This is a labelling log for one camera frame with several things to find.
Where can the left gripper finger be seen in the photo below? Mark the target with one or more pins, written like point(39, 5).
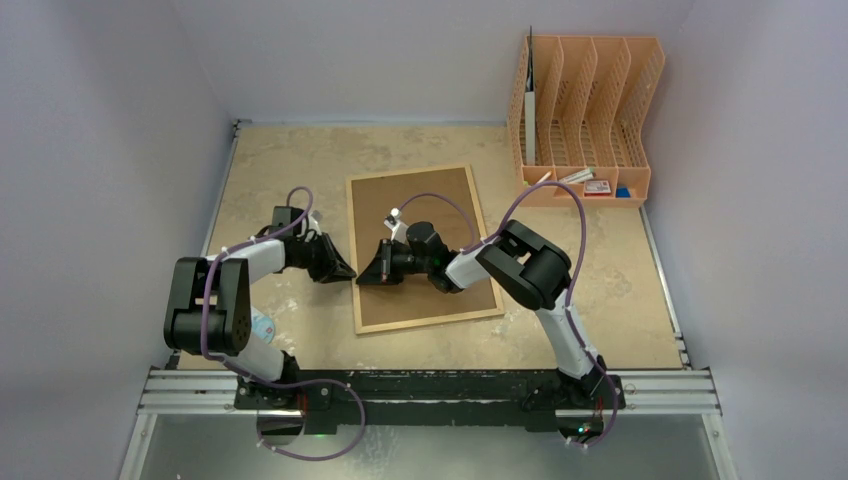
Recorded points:
point(332, 272)
point(328, 250)

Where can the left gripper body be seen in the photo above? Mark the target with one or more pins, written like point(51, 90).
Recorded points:
point(315, 251)

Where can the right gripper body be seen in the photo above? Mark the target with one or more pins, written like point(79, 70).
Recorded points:
point(389, 263)

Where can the wooden picture frame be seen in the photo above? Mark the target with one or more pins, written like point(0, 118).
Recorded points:
point(418, 245)

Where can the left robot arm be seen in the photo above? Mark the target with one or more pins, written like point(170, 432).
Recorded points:
point(209, 311)

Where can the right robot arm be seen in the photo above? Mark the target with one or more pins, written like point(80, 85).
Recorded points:
point(530, 269)

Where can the blue white tape dispenser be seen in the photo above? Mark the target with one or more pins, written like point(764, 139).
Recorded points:
point(263, 326)

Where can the white chalk stick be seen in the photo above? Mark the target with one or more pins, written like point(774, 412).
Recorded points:
point(545, 177)

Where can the white folder in organizer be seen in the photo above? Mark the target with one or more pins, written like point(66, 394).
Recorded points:
point(530, 105)

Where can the red white small box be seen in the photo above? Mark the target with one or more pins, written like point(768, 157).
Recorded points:
point(600, 187)

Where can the white marker pen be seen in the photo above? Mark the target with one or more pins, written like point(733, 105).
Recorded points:
point(578, 177)

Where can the orange desk file organizer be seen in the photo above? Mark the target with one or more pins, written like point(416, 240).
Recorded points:
point(593, 95)

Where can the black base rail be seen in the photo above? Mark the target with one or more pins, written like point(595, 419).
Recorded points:
point(535, 400)

